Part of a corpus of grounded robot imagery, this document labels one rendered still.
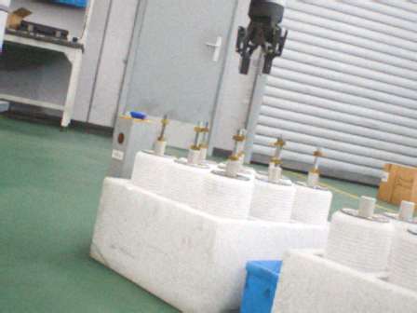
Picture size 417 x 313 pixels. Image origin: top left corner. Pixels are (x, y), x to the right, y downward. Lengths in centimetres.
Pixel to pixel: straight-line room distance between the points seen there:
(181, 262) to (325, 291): 33
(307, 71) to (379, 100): 86
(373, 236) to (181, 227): 38
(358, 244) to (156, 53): 540
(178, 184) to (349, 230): 42
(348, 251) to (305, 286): 8
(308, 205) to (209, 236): 29
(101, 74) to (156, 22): 73
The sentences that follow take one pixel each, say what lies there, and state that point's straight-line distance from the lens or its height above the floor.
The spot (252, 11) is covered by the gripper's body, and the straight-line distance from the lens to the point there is 135.
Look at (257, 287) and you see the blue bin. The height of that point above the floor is 8.
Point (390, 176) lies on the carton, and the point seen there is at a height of 20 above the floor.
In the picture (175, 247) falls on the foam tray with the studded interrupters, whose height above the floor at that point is 11.
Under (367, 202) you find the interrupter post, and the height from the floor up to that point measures 27.
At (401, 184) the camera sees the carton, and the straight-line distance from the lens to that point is 495.
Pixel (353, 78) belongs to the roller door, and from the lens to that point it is 668.
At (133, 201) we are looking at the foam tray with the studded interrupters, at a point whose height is 15.
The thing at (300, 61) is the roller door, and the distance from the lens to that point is 648.
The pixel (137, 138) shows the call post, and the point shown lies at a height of 27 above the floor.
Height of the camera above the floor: 35
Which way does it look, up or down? 3 degrees down
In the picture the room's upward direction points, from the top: 12 degrees clockwise
